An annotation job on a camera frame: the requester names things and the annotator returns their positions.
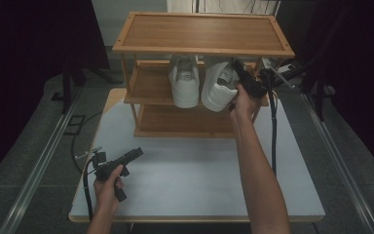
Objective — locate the black metal stand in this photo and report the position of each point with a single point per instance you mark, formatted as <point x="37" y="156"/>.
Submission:
<point x="319" y="91"/>
<point x="66" y="87"/>

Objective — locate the dark curtain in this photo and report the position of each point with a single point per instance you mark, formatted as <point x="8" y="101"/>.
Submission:
<point x="363" y="81"/>
<point x="29" y="65"/>

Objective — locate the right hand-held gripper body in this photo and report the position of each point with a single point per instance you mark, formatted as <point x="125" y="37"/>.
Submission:
<point x="256" y="86"/>

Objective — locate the person's left hand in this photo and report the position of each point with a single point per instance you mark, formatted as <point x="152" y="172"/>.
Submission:
<point x="105" y="191"/>

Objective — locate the person's right hand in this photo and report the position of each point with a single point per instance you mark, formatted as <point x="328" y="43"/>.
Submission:
<point x="245" y="105"/>

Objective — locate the white sneaker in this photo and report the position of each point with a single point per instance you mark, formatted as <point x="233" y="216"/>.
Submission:
<point x="219" y="92"/>
<point x="185" y="87"/>

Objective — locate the black floor socket frame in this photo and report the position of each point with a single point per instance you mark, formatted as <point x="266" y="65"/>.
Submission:
<point x="68" y="128"/>

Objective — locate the metal floor rail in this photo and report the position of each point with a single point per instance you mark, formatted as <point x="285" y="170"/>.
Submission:
<point x="35" y="172"/>
<point x="341" y="169"/>

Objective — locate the white power strip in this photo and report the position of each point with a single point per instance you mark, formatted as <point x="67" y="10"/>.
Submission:
<point x="285" y="68"/>

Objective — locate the wooden three-tier shoe rack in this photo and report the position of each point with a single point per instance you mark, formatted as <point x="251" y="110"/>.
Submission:
<point x="204" y="32"/>

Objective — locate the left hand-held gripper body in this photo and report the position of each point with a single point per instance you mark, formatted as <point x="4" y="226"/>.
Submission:
<point x="108" y="169"/>

